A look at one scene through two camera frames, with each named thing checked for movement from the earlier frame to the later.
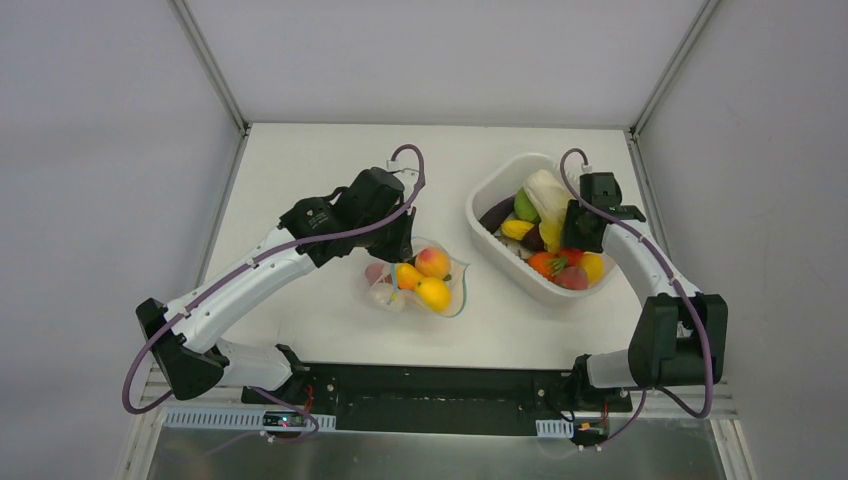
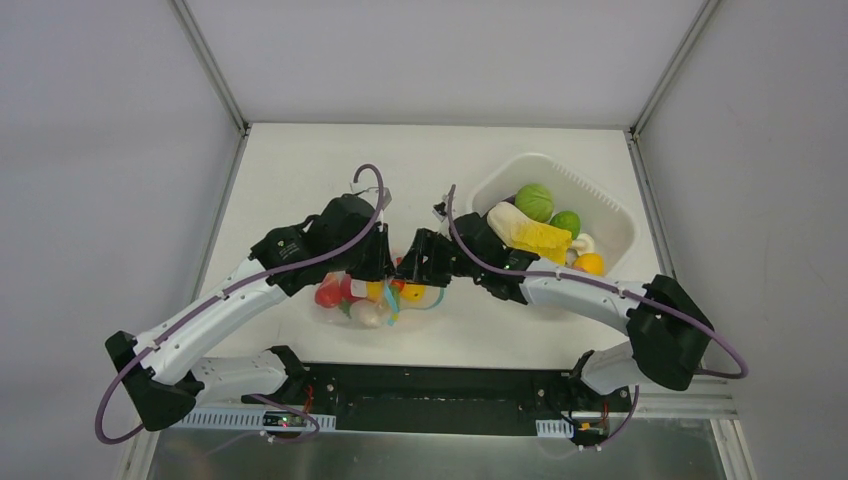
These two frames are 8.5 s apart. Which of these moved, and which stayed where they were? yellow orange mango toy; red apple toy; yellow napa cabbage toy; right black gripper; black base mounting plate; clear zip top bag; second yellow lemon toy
Moved: red apple toy; yellow orange mango toy; right black gripper; yellow napa cabbage toy; clear zip top bag
Stayed: second yellow lemon toy; black base mounting plate
